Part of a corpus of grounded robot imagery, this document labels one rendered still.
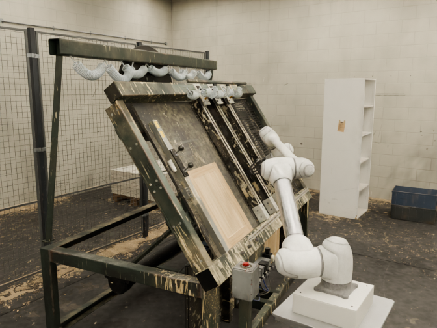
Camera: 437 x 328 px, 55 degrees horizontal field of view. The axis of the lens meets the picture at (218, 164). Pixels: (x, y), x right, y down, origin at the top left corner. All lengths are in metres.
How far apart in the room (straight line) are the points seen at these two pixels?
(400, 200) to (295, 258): 4.62
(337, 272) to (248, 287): 0.48
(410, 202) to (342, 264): 4.50
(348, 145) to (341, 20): 2.52
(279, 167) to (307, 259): 0.60
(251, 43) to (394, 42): 2.69
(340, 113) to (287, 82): 2.11
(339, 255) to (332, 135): 4.33
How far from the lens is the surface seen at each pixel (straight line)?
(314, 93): 7.99
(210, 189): 2.83
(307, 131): 8.07
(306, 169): 2.51
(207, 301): 2.50
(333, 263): 2.22
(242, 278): 2.34
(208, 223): 2.61
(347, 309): 2.19
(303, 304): 2.28
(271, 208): 3.42
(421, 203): 6.66
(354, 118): 6.31
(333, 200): 6.58
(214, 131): 3.24
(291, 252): 2.18
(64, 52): 2.84
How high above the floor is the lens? 1.88
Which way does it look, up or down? 10 degrees down
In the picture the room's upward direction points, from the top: straight up
